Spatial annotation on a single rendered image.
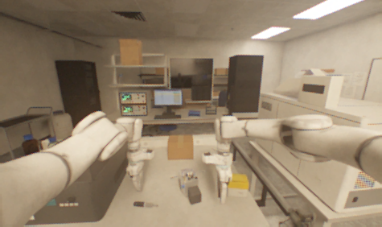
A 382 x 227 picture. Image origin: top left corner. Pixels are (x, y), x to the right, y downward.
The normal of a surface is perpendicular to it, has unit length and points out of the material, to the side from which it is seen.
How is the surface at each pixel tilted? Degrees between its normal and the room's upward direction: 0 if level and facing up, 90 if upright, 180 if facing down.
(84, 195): 90
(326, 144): 90
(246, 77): 90
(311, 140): 95
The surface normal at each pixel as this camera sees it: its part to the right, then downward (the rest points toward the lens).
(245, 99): 0.08, 0.23
